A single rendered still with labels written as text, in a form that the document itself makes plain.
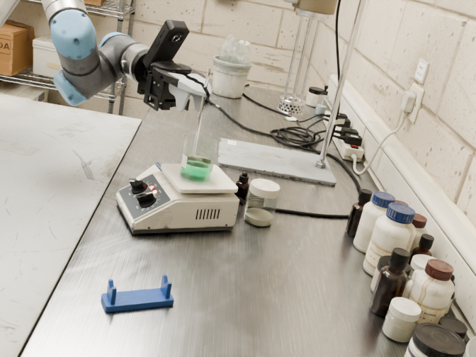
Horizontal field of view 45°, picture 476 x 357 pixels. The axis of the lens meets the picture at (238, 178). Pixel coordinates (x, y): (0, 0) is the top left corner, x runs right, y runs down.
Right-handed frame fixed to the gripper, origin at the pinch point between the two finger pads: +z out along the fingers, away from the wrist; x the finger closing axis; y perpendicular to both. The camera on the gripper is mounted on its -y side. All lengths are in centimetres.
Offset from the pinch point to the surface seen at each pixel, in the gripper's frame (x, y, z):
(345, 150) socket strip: -66, 23, -18
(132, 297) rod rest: 21.2, 24.4, 20.8
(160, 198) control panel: 6.4, 19.9, 1.5
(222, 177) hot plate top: -6.9, 17.0, 1.5
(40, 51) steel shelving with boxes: -55, 51, -224
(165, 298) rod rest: 17.0, 24.3, 22.7
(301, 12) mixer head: -38.3, -12.2, -20.1
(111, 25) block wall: -97, 36, -231
